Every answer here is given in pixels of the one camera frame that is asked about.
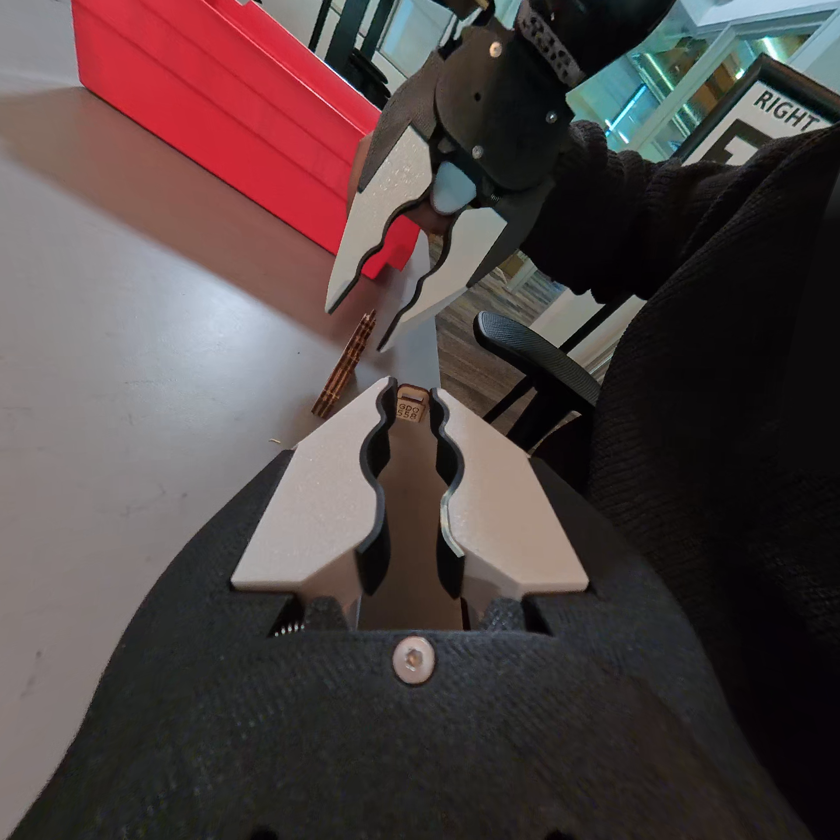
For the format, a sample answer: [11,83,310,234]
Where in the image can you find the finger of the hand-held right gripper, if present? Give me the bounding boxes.
[323,125,435,316]
[376,205,509,353]

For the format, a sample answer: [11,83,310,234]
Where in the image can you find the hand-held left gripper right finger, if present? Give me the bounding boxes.
[428,387,591,602]

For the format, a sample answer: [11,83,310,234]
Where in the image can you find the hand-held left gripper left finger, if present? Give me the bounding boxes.
[230,376,400,601]

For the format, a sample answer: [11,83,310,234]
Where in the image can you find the small printed wooden piece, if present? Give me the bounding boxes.
[395,384,431,425]

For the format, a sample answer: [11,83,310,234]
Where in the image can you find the layered wooden model part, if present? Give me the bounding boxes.
[311,309,379,418]

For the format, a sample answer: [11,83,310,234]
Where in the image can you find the person's right forearm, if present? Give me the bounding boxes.
[521,120,742,303]

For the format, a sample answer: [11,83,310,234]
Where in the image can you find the grey desk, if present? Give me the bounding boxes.
[0,0,441,828]

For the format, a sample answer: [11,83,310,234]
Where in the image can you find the black office chair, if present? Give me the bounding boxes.
[472,310,602,454]

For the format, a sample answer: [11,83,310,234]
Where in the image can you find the red plastic bin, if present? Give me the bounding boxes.
[71,0,422,282]

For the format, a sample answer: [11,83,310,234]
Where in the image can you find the framed black white sign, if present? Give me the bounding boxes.
[675,52,840,166]

